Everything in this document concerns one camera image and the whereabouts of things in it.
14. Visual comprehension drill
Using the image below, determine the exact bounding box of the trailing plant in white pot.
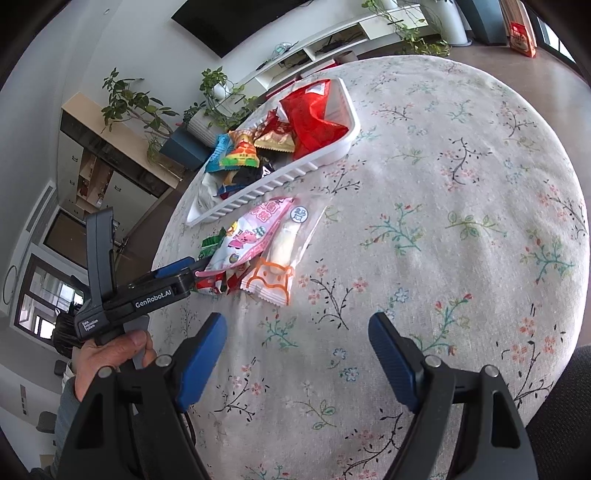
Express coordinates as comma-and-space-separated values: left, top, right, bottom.
362, 0, 451, 58

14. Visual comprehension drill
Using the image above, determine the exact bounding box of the white plastic tray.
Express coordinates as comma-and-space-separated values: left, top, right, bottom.
187, 78, 361, 228

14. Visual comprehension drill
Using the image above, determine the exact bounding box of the black chair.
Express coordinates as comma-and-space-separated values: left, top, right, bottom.
53, 311, 86, 358

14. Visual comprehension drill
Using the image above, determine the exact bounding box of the red heart pattern packet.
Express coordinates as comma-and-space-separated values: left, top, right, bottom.
263, 108, 294, 134

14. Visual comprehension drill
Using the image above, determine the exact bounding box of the white television cabinet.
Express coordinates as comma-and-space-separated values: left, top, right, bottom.
254, 4, 426, 90

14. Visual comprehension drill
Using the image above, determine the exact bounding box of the plant in white ribbed planter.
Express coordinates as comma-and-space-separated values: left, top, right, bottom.
184, 66, 259, 145

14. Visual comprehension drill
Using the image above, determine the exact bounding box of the red snack bag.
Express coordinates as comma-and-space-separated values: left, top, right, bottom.
278, 79, 350, 161

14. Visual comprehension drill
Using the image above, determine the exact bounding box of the wooden cabinet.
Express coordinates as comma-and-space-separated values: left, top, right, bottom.
58, 91, 181, 217

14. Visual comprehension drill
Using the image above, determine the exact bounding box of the black snack packet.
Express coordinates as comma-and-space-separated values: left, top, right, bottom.
222, 154, 278, 190

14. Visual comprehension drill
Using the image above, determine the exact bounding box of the clear bread packet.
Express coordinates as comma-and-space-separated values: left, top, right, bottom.
240, 196, 329, 306

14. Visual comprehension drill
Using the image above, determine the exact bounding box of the pink cartoon snack packet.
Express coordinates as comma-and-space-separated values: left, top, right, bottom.
196, 198, 296, 278

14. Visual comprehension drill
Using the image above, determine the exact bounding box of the plant in dark grey planter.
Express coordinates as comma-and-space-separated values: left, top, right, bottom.
457, 0, 509, 45

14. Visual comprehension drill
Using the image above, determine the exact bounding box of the gold biscuit packet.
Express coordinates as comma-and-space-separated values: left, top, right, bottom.
254, 124, 296, 153

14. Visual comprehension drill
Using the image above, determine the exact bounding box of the person's left hand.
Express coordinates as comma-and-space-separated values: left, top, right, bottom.
73, 330, 158, 402

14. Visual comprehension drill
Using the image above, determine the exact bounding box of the person's left forearm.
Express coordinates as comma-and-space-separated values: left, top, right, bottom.
54, 378, 81, 467

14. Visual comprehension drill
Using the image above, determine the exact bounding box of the blue bread packet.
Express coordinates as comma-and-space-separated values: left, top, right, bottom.
204, 134, 234, 174

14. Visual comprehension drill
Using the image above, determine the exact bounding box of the black television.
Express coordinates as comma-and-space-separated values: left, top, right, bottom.
171, 0, 310, 58

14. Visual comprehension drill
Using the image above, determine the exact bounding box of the plant in tall white planter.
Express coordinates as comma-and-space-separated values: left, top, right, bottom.
425, 0, 472, 47

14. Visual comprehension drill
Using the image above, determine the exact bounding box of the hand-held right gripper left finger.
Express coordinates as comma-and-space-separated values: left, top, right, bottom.
58, 312, 228, 480

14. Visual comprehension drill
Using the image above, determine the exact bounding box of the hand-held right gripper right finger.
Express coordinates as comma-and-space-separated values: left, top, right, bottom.
368, 312, 541, 480

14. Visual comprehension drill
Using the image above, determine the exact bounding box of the orange cartoon snack packet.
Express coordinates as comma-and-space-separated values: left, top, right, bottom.
219, 130, 260, 170

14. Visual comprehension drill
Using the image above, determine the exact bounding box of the tree plant in blue planter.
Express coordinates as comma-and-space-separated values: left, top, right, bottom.
100, 68, 215, 172

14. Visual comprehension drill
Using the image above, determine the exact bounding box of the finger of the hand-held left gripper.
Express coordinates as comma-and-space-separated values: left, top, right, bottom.
154, 257, 209, 279

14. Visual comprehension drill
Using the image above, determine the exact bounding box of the dark cloth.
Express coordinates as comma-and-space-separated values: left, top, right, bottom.
526, 344, 591, 480

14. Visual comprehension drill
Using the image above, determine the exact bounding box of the floral tablecloth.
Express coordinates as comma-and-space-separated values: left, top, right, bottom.
150, 55, 580, 480

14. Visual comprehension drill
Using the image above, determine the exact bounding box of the white snack packet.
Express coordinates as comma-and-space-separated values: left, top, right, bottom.
196, 173, 227, 210

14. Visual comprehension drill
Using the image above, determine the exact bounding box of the green red snack packet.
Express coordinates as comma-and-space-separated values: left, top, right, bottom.
196, 231, 243, 296

